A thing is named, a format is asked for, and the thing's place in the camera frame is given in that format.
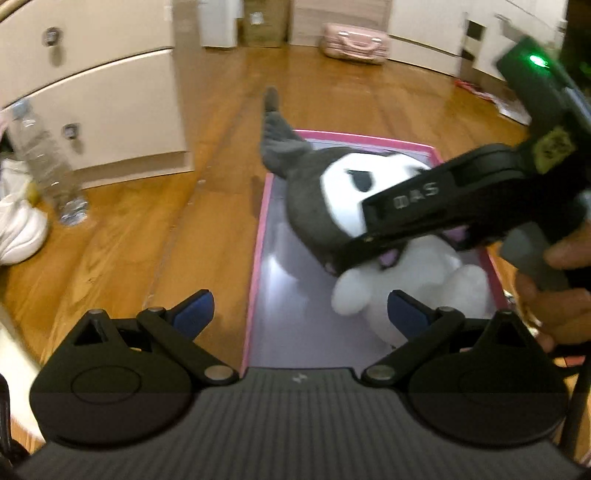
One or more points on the person's right hand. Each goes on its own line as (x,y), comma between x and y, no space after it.
(563,316)

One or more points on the clear plastic water bottle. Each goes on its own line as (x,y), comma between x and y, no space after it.
(50,171)

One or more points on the white drawer cabinet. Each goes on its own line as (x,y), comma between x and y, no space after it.
(111,81)

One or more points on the cardboard box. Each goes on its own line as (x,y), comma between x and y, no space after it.
(265,22)

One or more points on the pink handbag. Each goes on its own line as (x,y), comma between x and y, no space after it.
(354,43)

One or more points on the black white Kuromi plush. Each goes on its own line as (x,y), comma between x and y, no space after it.
(325,191)

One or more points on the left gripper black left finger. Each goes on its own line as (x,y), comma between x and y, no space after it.
(174,331)

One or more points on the pink open shoe box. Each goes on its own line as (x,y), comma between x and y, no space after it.
(291,321)

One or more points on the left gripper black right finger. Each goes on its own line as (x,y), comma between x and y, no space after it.
(428,333)

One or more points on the white sneaker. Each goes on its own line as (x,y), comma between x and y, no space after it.
(24,228)

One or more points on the red white paper litter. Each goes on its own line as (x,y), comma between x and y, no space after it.
(510,108)

